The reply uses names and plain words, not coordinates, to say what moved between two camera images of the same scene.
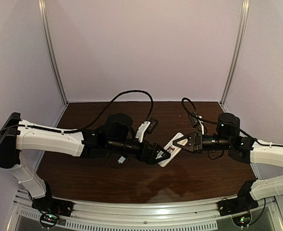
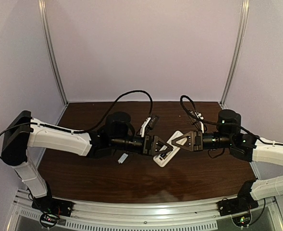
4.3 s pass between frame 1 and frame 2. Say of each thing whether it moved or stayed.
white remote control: stayed
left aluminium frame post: stayed
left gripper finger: moved
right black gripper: stayed
